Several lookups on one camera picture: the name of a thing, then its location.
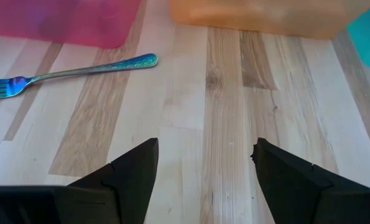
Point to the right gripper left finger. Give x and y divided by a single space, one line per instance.
79 205

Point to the orange plastic bin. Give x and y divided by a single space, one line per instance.
265 15

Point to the iridescent blue fork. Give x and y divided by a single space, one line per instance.
94 69

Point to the red plastic bin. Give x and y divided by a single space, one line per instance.
63 21

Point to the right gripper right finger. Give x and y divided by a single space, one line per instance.
296 199

